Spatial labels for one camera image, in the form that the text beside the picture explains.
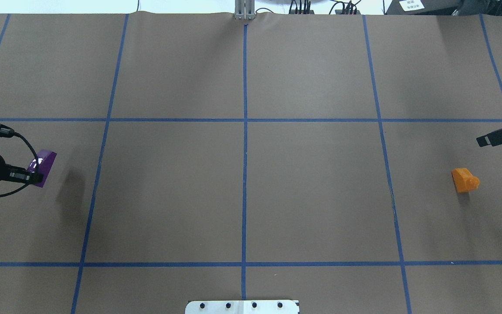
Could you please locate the orange trapezoid block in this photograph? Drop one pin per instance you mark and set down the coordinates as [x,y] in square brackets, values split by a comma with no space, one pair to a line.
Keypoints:
[464,180]

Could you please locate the grey metal camera post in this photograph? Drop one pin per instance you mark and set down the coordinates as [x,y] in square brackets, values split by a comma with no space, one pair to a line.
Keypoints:
[244,10]

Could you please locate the white metal base plate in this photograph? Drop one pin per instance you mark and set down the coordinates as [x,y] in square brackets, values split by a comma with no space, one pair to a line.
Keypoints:
[243,307]

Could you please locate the purple trapezoid block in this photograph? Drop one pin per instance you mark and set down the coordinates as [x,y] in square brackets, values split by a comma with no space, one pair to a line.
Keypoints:
[41,167]

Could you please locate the black box with label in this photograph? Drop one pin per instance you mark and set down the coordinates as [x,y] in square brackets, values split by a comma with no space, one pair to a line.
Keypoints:
[422,7]

